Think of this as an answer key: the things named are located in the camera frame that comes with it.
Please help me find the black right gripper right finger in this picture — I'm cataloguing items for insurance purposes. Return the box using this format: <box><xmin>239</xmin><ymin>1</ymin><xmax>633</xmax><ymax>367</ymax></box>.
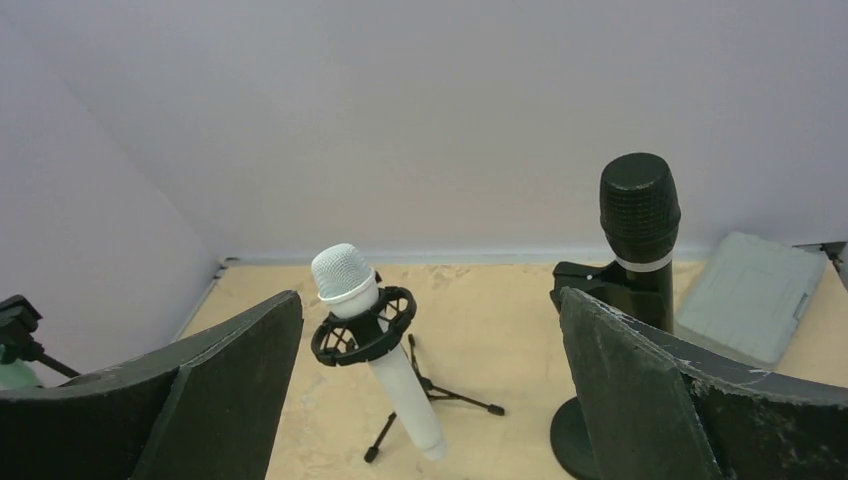
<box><xmin>560</xmin><ymin>287</ymin><xmax>847</xmax><ymax>479</ymax></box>

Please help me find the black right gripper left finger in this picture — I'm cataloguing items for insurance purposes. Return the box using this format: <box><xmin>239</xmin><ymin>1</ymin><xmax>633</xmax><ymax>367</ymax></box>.
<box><xmin>1</xmin><ymin>290</ymin><xmax>304</xmax><ymax>479</ymax></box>

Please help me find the black round base clip stand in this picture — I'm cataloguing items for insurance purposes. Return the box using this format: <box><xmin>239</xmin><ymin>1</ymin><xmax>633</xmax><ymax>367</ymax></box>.
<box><xmin>549</xmin><ymin>260</ymin><xmax>667</xmax><ymax>480</ymax></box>

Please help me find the black tripod shock mount stand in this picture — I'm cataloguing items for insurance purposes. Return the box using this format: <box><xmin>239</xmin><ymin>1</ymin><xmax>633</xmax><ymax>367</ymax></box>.
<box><xmin>310</xmin><ymin>273</ymin><xmax>506</xmax><ymax>463</ymax></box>

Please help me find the white microphone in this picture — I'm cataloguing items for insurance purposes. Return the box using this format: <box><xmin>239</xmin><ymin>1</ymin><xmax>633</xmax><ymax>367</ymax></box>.
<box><xmin>311</xmin><ymin>243</ymin><xmax>448</xmax><ymax>461</ymax></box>

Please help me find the black microphone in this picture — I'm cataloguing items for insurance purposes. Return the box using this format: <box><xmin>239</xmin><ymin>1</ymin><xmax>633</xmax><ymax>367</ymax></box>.
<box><xmin>599</xmin><ymin>152</ymin><xmax>681</xmax><ymax>333</ymax></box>

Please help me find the green microphone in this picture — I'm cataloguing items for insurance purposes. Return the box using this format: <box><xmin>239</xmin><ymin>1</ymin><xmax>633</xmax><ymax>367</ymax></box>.
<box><xmin>1</xmin><ymin>346</ymin><xmax>43</xmax><ymax>390</ymax></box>

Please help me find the black clip stand green mic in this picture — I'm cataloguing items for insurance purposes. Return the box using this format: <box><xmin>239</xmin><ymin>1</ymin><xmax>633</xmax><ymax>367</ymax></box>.
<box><xmin>1</xmin><ymin>294</ymin><xmax>80</xmax><ymax>379</ymax></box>

